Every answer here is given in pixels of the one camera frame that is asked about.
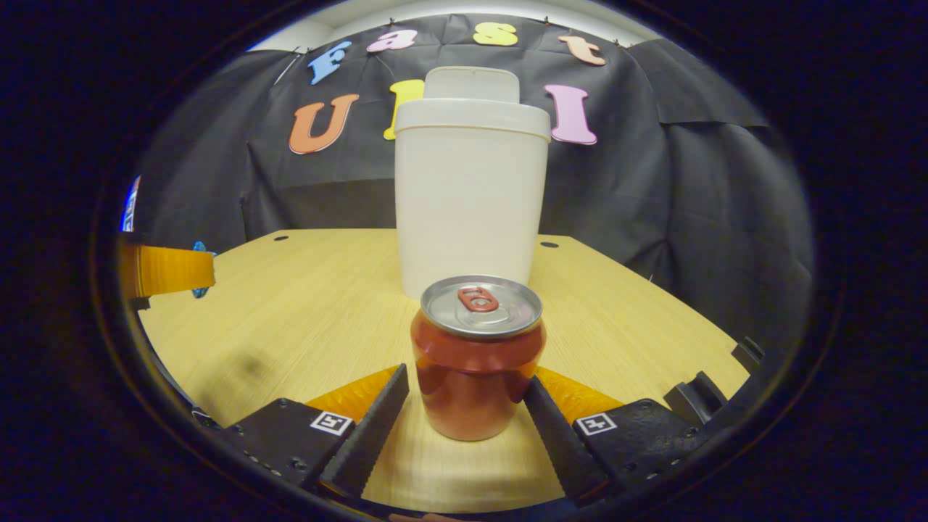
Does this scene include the black backdrop cloth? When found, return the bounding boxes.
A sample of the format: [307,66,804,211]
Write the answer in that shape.
[134,13,816,363]

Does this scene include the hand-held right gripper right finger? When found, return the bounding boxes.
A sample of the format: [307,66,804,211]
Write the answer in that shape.
[523,366,710,506]

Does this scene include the computer monitor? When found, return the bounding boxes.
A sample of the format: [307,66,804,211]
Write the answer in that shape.
[122,174,142,233]

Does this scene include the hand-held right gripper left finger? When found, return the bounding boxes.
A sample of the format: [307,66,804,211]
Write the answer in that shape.
[221,363,410,499]

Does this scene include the red pop can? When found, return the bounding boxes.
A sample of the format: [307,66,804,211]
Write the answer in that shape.
[410,275,547,442]

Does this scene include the wooden desktop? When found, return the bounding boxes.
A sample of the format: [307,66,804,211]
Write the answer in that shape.
[138,228,751,514]

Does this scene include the white desktop garbage bin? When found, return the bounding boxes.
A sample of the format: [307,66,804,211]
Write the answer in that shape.
[394,66,552,299]

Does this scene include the blue paper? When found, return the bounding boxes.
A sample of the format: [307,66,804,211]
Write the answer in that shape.
[191,241,217,299]

